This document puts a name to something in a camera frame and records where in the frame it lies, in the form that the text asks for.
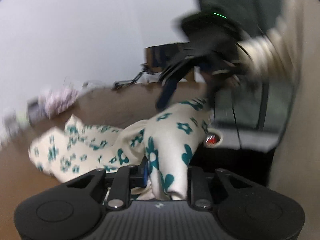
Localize dark window frame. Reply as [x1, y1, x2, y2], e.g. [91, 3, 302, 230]
[195, 0, 295, 153]

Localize person's cream sweater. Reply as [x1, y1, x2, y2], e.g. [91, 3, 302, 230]
[269, 0, 320, 240]

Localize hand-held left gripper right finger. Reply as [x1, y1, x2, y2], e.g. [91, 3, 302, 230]
[187, 165, 262, 209]

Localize cream dress with green flowers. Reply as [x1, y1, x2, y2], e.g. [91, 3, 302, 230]
[28, 99, 213, 201]

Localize person's black pants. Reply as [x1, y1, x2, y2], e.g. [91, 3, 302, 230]
[189, 147, 275, 188]

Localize wooden chair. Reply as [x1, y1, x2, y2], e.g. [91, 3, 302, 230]
[145, 42, 200, 82]

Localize white bowl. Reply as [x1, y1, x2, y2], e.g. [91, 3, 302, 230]
[206, 127, 224, 148]

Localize grey tin box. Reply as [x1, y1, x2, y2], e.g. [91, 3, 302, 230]
[26, 97, 48, 125]

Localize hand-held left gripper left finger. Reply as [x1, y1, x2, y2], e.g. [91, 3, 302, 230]
[66, 156, 148, 210]

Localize person's right forearm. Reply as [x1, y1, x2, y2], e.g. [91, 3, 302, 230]
[236, 26, 300, 80]

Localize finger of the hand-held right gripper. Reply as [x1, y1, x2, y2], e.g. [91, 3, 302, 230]
[155, 54, 201, 112]
[201, 72, 221, 111]

